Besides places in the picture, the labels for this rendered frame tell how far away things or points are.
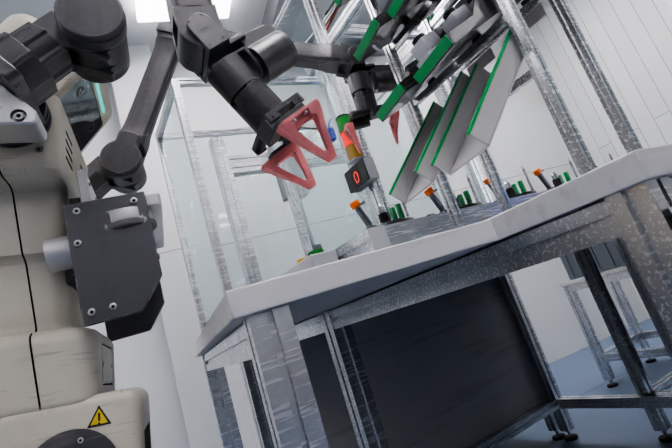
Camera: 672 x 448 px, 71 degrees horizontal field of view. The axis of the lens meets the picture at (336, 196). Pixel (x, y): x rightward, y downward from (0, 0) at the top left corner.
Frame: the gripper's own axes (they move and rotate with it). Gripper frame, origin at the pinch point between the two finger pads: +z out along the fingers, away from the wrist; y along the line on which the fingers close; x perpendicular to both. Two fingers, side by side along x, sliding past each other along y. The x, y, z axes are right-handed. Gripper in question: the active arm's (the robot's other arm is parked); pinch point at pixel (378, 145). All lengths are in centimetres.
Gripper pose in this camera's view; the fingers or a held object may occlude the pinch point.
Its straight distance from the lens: 120.3
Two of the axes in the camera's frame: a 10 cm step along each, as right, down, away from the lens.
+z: 2.6, 9.4, -2.2
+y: -9.7, 2.5, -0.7
